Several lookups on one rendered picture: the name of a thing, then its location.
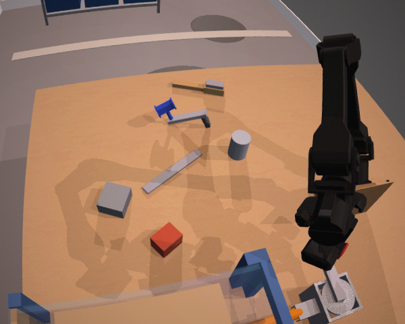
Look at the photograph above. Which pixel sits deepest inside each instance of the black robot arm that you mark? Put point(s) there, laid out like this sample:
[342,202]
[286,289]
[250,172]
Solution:
[340,144]

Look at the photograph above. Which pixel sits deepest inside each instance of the grey flat bar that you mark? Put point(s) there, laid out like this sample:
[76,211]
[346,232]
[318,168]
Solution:
[170,172]

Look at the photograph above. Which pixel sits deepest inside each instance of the blue flat bar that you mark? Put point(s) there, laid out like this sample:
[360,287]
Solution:
[274,286]

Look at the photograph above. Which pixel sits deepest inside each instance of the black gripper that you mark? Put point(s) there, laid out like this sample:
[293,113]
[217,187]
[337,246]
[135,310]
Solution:
[324,257]

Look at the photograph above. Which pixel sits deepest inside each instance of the grey cylinder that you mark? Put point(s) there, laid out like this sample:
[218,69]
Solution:
[238,146]

